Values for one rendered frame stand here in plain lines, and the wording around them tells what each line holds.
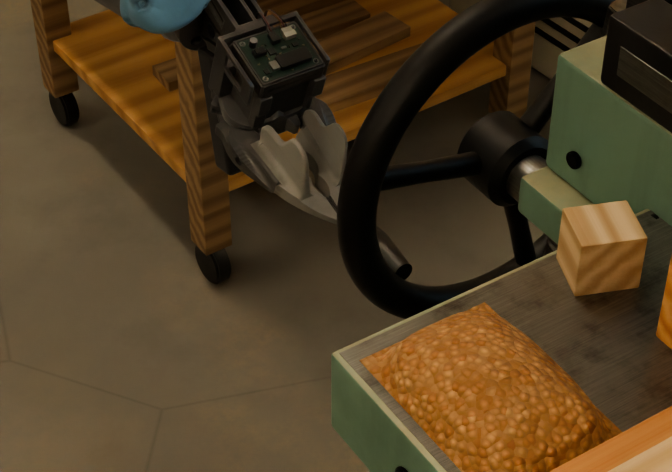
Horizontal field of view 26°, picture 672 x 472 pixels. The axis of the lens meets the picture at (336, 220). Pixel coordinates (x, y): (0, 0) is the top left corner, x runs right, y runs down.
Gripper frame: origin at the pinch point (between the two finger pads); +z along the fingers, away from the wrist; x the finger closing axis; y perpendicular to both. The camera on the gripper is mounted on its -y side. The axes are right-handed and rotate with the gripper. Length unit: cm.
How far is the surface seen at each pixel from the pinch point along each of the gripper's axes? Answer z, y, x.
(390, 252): 5.2, 0.5, 2.1
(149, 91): -72, -88, 30
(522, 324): 22.2, 24.1, -6.1
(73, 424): -28, -91, -4
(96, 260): -55, -100, 13
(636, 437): 32.2, 32.0, -9.3
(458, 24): 0.6, 20.9, 5.0
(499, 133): 4.4, 11.0, 9.3
